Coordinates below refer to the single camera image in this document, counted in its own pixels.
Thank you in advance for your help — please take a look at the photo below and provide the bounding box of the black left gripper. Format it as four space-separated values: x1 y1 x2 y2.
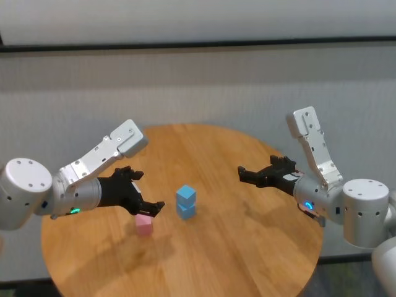
98 166 165 219

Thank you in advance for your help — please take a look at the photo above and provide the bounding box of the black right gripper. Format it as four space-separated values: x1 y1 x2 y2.
237 155 303 196

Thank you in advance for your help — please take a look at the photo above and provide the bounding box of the pink cube block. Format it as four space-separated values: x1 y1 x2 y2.
136 215 153 236

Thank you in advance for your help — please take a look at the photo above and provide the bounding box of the blue cube block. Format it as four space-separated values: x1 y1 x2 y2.
176 184 197 207
177 200 196 220

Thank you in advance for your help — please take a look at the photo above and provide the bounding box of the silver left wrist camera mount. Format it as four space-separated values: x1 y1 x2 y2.
58 119 149 189

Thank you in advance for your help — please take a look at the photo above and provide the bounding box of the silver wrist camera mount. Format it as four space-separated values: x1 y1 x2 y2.
286 106 343 192
58 119 149 189

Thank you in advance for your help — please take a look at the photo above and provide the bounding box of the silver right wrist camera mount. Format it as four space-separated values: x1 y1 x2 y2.
286 106 343 192

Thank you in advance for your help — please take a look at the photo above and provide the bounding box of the black wall rail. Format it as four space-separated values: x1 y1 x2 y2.
0 36 396 52

